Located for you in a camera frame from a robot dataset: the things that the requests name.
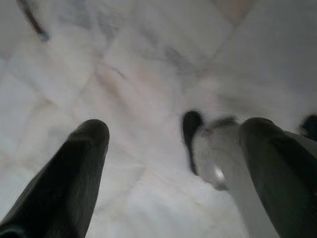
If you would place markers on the silver robot leg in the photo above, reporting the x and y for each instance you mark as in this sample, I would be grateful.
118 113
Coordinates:
218 158

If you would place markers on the brown furniture leg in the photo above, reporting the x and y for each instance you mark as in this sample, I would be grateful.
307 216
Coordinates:
33 19

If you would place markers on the black robot foot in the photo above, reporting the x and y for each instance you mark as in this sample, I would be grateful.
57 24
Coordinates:
309 126

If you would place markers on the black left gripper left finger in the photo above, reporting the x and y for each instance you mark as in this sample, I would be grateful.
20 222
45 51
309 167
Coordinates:
62 183

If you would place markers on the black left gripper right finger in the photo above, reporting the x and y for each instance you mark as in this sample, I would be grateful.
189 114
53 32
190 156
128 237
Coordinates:
280 178

